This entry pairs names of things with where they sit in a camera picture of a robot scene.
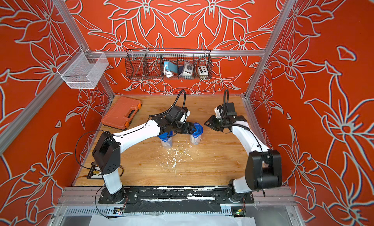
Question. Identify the clear plastic wall bin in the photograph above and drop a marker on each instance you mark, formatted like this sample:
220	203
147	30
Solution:
84	72

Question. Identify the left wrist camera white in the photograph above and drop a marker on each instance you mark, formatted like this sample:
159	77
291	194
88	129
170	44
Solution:
185	115

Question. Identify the white button box in basket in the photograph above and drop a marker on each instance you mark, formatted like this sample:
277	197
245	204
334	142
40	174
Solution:
202	71

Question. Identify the black wire wall basket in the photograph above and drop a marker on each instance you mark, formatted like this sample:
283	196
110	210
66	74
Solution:
147	64

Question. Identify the left clear cup blue lid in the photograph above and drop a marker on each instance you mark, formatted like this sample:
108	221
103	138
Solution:
166	139

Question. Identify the white grey device in basket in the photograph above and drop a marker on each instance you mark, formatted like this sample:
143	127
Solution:
187	70

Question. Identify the black terminal block board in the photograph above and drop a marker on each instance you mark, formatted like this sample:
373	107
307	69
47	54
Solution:
94	173

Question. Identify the orange plastic tool case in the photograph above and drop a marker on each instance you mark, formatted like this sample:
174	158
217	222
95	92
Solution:
121	113

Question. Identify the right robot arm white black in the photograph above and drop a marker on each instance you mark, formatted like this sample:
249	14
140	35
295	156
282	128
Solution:
263	168

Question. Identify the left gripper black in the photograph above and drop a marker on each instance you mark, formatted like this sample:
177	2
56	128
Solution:
189	128

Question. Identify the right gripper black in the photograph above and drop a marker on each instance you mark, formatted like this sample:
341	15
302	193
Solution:
211	124

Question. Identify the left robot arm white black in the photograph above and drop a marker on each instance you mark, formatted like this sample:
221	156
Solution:
109	147

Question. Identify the blue white item in basket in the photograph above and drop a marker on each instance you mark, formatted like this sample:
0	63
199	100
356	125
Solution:
170	69

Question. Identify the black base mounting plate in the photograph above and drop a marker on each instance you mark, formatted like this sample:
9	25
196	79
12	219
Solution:
176	199

